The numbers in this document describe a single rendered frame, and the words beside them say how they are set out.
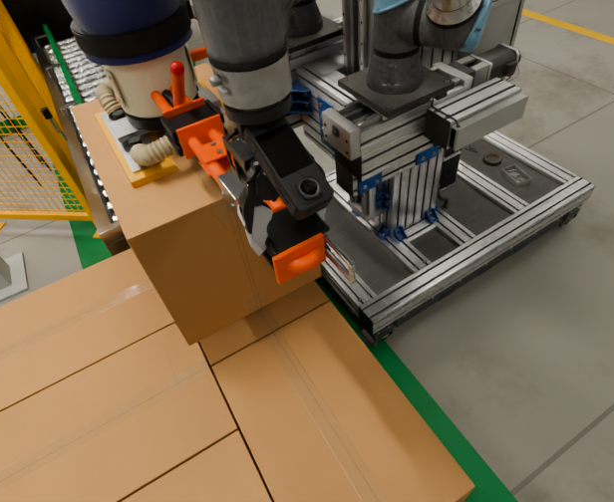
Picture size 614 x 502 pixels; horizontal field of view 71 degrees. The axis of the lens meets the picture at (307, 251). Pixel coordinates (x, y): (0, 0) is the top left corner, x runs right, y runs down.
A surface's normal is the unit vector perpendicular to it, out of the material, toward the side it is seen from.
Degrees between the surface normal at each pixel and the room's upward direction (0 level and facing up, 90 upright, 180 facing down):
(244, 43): 91
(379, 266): 0
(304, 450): 0
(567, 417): 0
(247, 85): 91
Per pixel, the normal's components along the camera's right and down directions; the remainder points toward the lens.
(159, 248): 0.51, 0.62
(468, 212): -0.11, -0.65
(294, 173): 0.18, -0.32
